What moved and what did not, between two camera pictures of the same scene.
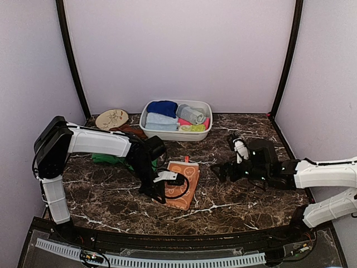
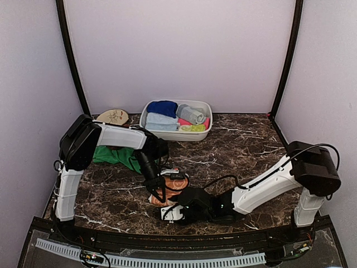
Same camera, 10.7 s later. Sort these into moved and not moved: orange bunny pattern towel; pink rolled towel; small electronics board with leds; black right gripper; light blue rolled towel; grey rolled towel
Moved: black right gripper; orange bunny pattern towel
Not moved: light blue rolled towel; small electronics board with leds; grey rolled towel; pink rolled towel
